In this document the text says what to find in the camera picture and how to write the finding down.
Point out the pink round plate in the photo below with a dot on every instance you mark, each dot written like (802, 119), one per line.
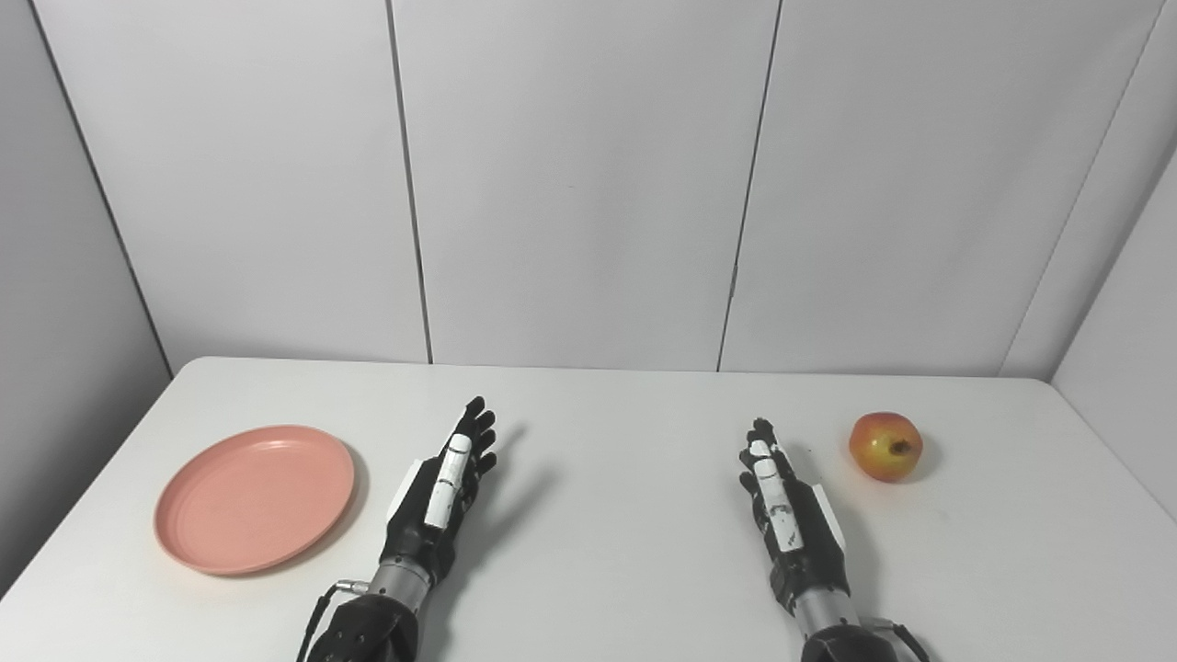
(253, 501)

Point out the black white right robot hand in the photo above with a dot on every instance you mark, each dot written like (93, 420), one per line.
(800, 538)

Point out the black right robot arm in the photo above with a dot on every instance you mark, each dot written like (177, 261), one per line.
(841, 639)

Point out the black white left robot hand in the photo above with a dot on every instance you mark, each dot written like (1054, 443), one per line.
(421, 524)

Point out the red yellow apple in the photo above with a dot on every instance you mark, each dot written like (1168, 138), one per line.
(885, 448)

